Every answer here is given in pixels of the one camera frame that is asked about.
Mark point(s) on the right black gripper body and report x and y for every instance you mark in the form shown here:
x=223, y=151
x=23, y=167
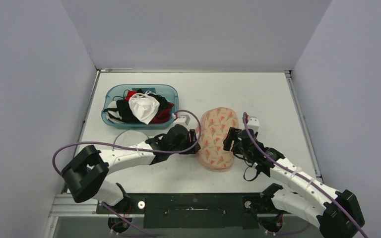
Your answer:
x=231, y=140

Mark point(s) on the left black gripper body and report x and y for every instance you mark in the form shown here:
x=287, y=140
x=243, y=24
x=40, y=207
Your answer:
x=188, y=141

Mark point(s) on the peach floral padded bra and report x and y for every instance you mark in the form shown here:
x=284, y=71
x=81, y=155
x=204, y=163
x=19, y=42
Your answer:
x=215, y=124

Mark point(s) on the white satin bra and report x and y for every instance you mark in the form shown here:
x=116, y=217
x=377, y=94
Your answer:
x=144, y=106

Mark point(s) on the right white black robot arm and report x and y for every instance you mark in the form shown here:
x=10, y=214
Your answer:
x=337, y=214

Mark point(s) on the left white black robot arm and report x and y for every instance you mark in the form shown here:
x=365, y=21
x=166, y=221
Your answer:
x=85, y=175

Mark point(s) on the dark red lace bra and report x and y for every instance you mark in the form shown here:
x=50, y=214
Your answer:
x=163, y=114

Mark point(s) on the white black bra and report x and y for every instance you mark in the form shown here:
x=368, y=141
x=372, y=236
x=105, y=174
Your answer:
x=112, y=113

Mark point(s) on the teal plastic bin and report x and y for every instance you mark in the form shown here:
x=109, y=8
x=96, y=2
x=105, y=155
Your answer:
x=118, y=91

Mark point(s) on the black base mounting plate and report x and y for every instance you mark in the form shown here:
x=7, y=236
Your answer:
x=199, y=210

